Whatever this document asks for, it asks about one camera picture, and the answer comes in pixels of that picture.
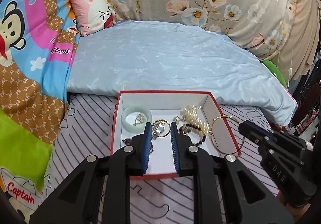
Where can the pale green jade bangle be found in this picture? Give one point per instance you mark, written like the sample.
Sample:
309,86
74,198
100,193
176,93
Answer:
135,118

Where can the pink rabbit pillow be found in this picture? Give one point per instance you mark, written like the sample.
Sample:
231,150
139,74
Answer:
93,15

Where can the grey striped bed sheet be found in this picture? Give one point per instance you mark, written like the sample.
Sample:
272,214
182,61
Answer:
93,126

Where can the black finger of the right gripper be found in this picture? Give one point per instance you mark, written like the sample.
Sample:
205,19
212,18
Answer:
255,133

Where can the beige hanging cloth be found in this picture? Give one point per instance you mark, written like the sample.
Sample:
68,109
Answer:
297,56

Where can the red white jewelry box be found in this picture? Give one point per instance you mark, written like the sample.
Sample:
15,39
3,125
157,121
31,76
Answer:
164,105

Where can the colourful cartoon monkey blanket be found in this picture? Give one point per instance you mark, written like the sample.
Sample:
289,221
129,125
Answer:
39,39

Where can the thin gold bangle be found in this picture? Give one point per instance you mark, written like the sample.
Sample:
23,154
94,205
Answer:
222,137

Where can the silver square charm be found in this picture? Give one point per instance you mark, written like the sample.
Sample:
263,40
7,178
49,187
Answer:
158,129

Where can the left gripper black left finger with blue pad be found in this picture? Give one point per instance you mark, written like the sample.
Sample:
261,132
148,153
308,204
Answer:
97,190

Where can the light blue quilt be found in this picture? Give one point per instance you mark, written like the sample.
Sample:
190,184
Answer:
152,55

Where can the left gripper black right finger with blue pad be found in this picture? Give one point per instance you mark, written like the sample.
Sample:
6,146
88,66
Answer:
225,190

